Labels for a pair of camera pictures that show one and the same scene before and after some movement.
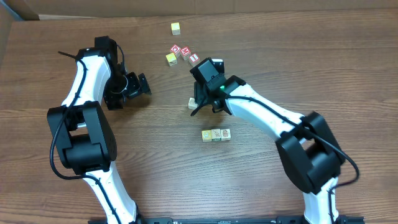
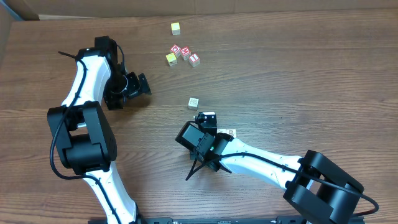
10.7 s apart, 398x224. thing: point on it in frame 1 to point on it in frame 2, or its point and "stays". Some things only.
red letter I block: (194, 59) stays
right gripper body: (201, 98) to (206, 121)
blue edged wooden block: (192, 105) stays
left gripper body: (135, 86) stays
